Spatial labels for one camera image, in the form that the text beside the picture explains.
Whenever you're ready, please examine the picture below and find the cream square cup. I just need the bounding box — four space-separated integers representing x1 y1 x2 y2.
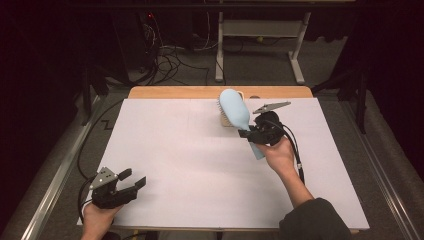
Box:
220 90 247 128

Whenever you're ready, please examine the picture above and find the person's left hand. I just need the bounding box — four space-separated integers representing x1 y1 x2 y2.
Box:
81 202 124 236

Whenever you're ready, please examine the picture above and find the tangle of floor cables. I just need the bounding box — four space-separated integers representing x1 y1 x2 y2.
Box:
143 13 228 86

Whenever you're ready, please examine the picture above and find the light blue hairbrush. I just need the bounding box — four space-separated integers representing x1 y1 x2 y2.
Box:
217 88 268 161

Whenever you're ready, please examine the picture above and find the aluminium rail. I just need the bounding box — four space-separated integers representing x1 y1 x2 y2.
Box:
19 94 102 240
339 99 422 240

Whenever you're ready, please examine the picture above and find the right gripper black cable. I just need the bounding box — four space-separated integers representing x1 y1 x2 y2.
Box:
264 119 306 185

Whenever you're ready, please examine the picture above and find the wooden table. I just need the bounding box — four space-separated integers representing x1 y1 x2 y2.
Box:
77 85 370 234

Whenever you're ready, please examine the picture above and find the person's right hand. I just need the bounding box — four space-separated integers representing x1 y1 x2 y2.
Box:
254 134 299 178

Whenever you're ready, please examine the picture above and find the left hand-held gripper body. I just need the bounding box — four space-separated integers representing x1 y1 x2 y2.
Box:
89 166 139 210

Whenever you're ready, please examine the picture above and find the dark computer tower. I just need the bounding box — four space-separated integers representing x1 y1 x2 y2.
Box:
111 9 158 73

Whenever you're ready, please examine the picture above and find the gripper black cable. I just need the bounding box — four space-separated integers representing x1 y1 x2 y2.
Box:
77 99 125 223
264 119 306 185

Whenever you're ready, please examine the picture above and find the white metal desk frame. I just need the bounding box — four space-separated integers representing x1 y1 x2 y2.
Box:
214 0 313 85

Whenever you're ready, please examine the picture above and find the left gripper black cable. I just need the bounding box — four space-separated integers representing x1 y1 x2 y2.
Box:
77 99 125 223

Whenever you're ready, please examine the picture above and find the white paper sheet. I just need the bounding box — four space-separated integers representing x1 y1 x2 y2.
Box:
77 97 370 231

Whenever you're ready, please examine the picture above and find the black metal stand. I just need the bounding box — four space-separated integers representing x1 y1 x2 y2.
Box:
79 63 111 126
311 66 369 134

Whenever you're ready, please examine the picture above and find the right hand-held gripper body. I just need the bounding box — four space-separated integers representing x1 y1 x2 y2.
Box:
248 101 292 147

